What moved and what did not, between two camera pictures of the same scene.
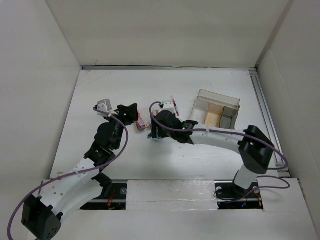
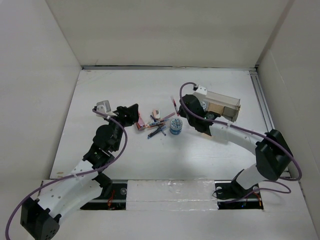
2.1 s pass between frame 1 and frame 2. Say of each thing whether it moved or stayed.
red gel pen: stayed
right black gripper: moved
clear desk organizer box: stayed
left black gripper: stayed
